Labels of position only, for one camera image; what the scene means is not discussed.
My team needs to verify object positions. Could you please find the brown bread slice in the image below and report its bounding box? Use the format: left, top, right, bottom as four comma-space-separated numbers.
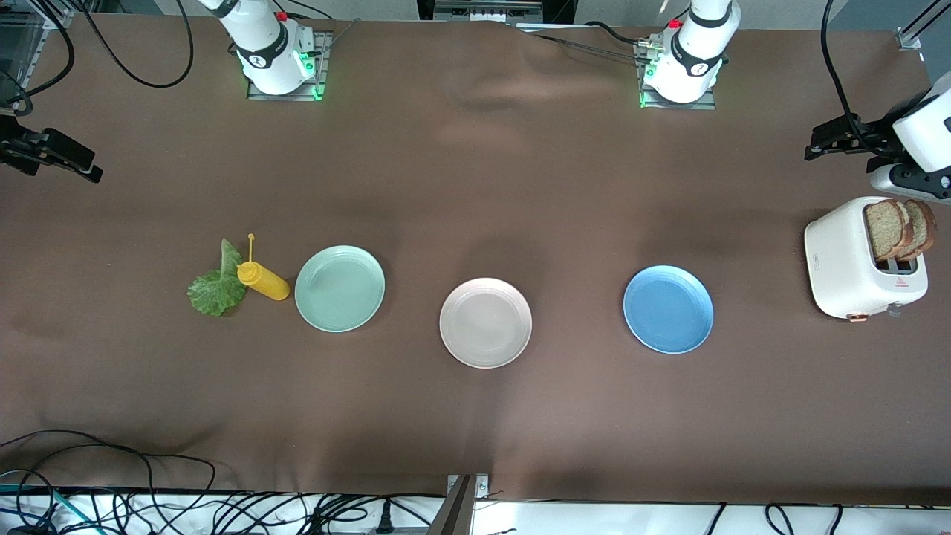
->
903, 199, 938, 261
863, 198, 910, 262

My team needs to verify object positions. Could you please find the green lettuce leaf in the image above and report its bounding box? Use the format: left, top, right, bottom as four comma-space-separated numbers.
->
186, 238, 248, 317

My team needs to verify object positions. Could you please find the blue plate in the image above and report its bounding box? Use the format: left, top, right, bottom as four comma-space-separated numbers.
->
623, 265, 715, 354

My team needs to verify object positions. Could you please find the mint green plate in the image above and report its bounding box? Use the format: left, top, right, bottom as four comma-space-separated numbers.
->
294, 245, 386, 333

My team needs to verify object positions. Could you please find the beige plate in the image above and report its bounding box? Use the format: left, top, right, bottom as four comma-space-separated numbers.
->
439, 278, 533, 369

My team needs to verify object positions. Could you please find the white toaster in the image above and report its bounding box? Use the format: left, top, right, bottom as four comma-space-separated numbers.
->
804, 195, 929, 322

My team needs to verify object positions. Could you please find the yellow mustard squeeze bottle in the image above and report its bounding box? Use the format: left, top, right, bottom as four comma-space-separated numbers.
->
236, 233, 291, 302

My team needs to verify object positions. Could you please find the brown table cloth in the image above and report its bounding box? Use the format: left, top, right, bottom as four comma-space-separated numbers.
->
0, 11, 951, 506

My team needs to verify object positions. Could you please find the black equipment box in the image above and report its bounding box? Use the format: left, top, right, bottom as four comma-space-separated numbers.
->
416, 0, 577, 25

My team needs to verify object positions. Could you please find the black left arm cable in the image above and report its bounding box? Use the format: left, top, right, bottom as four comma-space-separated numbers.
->
820, 0, 872, 149

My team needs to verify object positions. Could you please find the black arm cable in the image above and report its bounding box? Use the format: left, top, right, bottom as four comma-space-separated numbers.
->
820, 0, 872, 149
78, 0, 196, 91

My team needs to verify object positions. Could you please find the black hanging cable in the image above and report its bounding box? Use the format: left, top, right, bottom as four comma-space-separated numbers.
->
0, 0, 77, 116

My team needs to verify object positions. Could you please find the clear acrylic enclosure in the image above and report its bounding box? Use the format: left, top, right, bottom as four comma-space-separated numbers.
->
0, 0, 75, 84

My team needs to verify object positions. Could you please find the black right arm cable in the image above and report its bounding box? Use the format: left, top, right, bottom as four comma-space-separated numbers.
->
78, 0, 196, 91

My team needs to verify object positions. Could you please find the aluminium frame profile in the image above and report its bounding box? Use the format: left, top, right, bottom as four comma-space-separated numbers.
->
895, 0, 951, 53

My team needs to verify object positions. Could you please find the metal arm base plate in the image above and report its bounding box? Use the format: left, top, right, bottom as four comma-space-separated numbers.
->
637, 41, 718, 111
247, 31, 333, 102

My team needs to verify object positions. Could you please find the grey base supply cable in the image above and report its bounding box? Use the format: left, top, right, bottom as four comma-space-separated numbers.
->
516, 21, 649, 62

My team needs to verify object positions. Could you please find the long black looped cable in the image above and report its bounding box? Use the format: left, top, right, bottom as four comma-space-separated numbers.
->
0, 429, 218, 521

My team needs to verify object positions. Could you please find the teal cable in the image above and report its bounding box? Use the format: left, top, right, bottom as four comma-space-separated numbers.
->
0, 481, 79, 525

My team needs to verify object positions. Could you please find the aluminium bracket post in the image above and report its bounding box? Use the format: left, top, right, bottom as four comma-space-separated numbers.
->
429, 473, 491, 535

